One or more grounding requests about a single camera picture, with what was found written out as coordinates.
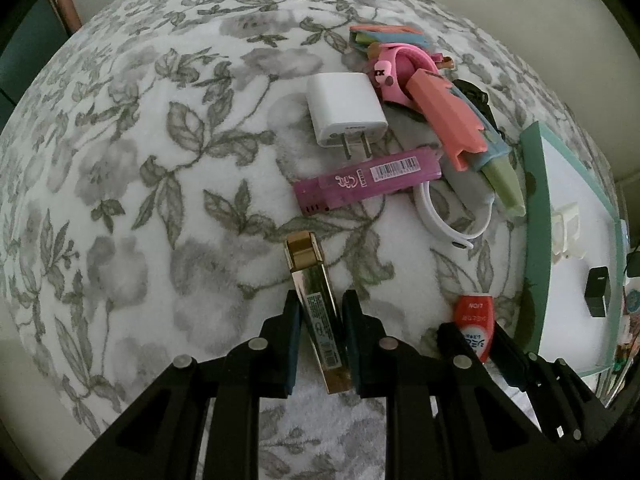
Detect dark cabinet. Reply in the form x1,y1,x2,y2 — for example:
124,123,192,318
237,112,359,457
0,0,71,131

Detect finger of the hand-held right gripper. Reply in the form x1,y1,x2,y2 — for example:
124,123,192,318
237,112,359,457
492,327,608,443
437,322,470,361

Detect red eye drop bottle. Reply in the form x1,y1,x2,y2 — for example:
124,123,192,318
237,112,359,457
452,294,497,365

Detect black toy car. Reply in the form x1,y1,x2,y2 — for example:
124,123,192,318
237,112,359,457
452,79,501,133

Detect white charger cube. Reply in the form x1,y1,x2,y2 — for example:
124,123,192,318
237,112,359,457
306,73,390,161

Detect teal shallow box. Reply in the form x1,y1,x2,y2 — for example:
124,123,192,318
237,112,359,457
519,121,628,376

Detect salmon pink clip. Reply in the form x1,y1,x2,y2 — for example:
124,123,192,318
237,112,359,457
406,69,488,172

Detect floral blanket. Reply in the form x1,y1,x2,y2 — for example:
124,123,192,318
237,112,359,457
0,0,626,480

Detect black power adapter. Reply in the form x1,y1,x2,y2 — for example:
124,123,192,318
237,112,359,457
584,266,612,318

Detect green highlighter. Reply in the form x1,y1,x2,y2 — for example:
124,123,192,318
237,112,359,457
480,152,527,217

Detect grey pouch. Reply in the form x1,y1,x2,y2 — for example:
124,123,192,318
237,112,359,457
390,110,498,211

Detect purple lighter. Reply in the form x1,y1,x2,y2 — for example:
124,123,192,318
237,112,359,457
293,150,443,217

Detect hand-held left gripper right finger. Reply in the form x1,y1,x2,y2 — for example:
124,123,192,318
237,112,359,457
341,290,556,480

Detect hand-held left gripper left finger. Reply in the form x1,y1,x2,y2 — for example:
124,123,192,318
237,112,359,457
60,290,303,480

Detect white wristband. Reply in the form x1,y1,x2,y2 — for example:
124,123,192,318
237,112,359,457
414,180,496,251

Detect pink cartoon wristband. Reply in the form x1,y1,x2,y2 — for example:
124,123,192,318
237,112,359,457
367,42,441,111

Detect pink copper pole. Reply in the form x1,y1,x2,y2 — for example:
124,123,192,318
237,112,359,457
47,0,83,33

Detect white plug adapter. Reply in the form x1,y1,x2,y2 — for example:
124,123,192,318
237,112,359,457
551,202,587,262

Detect gold lipstick tube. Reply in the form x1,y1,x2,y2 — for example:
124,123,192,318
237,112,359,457
284,231,351,395

